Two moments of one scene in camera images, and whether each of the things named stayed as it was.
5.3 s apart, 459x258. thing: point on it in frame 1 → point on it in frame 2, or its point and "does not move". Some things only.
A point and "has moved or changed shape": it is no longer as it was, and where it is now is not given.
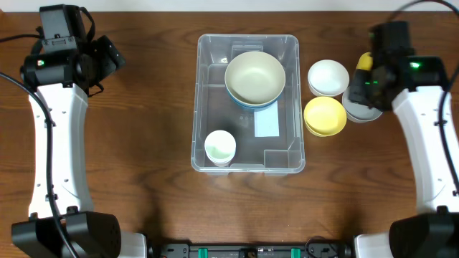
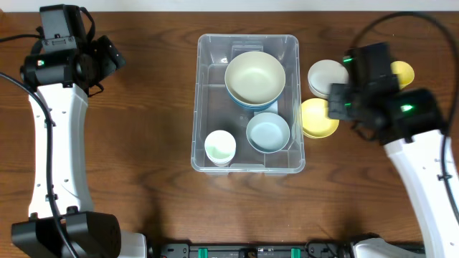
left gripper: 113,59 does not move
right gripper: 358,94 → 342,94
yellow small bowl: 324,116 has moved or changed shape
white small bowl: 328,78 does not move
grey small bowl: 358,111 has moved or changed shape
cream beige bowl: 254,78 does not move
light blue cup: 221,163 does not move
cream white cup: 220,146 does not move
